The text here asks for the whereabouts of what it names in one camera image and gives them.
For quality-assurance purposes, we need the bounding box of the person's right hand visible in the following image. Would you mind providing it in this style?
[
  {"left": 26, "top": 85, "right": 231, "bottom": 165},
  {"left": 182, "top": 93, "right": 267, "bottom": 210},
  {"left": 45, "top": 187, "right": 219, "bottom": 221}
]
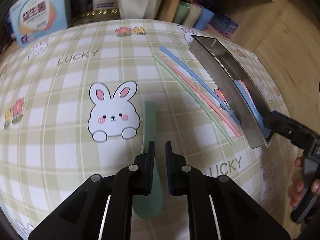
[{"left": 290, "top": 156, "right": 320, "bottom": 207}]

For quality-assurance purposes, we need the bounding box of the purple blue box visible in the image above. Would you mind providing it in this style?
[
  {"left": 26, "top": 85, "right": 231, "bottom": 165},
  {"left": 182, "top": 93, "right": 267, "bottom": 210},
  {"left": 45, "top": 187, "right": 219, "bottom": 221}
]
[{"left": 210, "top": 12, "right": 239, "bottom": 37}]

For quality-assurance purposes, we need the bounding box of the gold tin can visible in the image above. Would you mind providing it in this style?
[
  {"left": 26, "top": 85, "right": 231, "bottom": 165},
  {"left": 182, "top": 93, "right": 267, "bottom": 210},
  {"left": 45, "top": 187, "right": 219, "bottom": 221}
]
[{"left": 67, "top": 9, "right": 120, "bottom": 27}]

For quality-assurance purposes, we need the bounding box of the beige cup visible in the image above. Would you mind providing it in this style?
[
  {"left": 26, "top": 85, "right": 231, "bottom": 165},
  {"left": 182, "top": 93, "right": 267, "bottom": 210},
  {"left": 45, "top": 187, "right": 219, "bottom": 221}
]
[{"left": 186, "top": 4, "right": 204, "bottom": 27}]

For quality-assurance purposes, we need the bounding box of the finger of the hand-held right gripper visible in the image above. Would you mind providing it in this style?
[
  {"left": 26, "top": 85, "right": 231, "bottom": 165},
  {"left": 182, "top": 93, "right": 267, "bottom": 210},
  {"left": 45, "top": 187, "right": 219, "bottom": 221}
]
[{"left": 264, "top": 110, "right": 318, "bottom": 149}]

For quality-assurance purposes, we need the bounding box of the blue cup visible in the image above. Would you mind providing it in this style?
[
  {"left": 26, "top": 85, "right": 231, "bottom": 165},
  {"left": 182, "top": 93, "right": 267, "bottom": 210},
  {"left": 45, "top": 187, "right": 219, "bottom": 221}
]
[{"left": 194, "top": 7, "right": 215, "bottom": 30}]

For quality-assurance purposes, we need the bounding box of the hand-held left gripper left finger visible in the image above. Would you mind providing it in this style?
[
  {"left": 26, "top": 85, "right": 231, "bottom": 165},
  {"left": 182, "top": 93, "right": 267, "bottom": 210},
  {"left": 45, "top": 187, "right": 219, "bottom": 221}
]
[{"left": 28, "top": 141, "right": 155, "bottom": 240}]

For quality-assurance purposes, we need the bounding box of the blue chopstick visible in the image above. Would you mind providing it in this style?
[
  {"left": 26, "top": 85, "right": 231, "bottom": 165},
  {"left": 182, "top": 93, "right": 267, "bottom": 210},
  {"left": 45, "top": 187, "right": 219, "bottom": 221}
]
[{"left": 159, "top": 45, "right": 241, "bottom": 125}]

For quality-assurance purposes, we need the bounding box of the green silicone spoon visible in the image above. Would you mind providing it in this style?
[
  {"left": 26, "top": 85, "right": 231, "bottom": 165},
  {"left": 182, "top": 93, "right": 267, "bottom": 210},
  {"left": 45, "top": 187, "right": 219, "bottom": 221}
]
[{"left": 132, "top": 101, "right": 165, "bottom": 220}]

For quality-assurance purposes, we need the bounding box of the light blue printed box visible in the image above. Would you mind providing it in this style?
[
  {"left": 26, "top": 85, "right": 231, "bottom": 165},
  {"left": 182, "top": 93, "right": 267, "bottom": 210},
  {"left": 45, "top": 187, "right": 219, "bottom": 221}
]
[{"left": 9, "top": 0, "right": 72, "bottom": 49}]

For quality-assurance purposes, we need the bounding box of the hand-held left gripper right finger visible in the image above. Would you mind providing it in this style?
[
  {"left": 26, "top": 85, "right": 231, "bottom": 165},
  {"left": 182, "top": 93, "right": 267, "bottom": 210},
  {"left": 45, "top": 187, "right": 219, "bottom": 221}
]
[{"left": 165, "top": 141, "right": 292, "bottom": 240}]

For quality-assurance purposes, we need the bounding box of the checked bunny tablecloth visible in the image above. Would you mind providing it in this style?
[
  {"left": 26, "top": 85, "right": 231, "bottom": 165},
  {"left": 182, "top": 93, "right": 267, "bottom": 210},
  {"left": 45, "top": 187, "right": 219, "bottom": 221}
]
[{"left": 0, "top": 17, "right": 300, "bottom": 240}]

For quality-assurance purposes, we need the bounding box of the green chopstick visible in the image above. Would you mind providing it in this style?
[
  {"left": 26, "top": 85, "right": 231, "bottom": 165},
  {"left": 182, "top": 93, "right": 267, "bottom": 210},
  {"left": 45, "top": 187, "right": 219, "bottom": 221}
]
[{"left": 152, "top": 53, "right": 235, "bottom": 147}]

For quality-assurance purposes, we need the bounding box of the blue silicone spoon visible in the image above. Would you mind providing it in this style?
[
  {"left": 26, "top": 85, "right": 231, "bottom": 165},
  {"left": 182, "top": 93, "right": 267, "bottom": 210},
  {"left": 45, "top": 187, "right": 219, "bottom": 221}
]
[{"left": 234, "top": 80, "right": 271, "bottom": 138}]

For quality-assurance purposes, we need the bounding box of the dark blue emblem box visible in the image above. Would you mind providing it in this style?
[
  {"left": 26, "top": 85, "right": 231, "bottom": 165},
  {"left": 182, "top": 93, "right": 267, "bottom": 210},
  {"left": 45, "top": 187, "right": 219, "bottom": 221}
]
[{"left": 91, "top": 0, "right": 120, "bottom": 13}]

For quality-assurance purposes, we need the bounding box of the stainless steel tray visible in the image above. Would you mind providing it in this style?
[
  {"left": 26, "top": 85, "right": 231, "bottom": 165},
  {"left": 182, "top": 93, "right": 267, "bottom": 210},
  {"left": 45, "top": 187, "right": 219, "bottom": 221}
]
[{"left": 189, "top": 35, "right": 273, "bottom": 149}]

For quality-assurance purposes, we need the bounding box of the pink chopstick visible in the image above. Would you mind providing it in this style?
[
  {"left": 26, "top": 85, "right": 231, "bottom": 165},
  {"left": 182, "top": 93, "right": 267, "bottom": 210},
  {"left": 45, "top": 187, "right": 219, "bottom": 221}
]
[{"left": 156, "top": 52, "right": 242, "bottom": 138}]

